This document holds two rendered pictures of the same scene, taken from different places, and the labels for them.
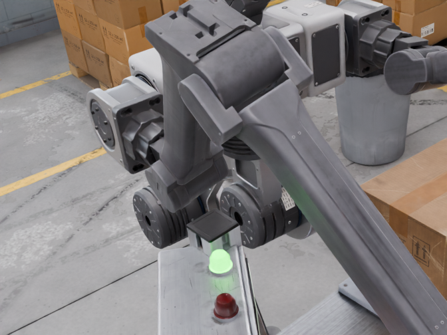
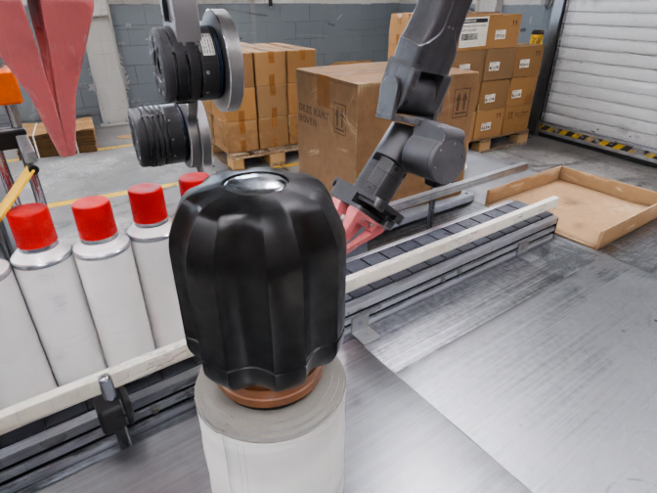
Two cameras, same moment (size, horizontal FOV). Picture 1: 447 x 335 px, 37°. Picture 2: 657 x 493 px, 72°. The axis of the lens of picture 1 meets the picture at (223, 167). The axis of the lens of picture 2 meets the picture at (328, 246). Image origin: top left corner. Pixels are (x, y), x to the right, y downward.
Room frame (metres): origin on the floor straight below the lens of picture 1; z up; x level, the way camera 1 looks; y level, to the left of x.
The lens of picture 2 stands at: (0.15, -0.36, 1.25)
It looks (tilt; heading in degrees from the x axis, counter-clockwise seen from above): 29 degrees down; 0
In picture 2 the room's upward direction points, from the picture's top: straight up
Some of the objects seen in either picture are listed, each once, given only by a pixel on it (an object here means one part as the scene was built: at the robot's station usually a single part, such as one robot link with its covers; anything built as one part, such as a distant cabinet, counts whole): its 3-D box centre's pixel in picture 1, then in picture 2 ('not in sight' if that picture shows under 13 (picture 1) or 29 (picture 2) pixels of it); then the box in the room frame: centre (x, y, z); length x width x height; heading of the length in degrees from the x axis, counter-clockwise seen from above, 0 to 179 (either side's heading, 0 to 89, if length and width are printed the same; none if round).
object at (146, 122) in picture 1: (153, 140); not in sight; (0.93, 0.10, 1.45); 0.09 x 0.08 x 0.12; 119
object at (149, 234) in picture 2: not in sight; (162, 275); (0.58, -0.17, 0.98); 0.05 x 0.05 x 0.20
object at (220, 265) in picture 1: (219, 260); not in sight; (0.57, 0.02, 1.49); 0.03 x 0.03 x 0.02
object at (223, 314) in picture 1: (225, 305); not in sight; (0.50, 0.02, 1.49); 0.03 x 0.03 x 0.02
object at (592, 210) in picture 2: not in sight; (576, 201); (1.10, -0.91, 0.85); 0.30 x 0.26 x 0.04; 125
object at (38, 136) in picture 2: not in sight; (58, 137); (4.40, 2.20, 0.11); 0.65 x 0.54 x 0.22; 116
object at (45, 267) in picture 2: not in sight; (59, 302); (0.53, -0.08, 0.98); 0.05 x 0.05 x 0.20
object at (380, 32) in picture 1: (384, 45); not in sight; (1.17, -0.33, 1.45); 0.09 x 0.08 x 0.12; 119
